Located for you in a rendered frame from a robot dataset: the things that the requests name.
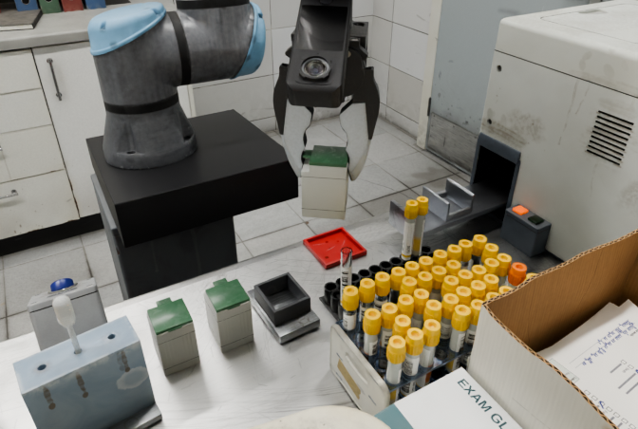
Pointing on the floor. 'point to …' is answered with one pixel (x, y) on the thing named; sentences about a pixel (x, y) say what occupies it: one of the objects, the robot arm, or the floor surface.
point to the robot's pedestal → (167, 252)
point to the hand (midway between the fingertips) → (326, 171)
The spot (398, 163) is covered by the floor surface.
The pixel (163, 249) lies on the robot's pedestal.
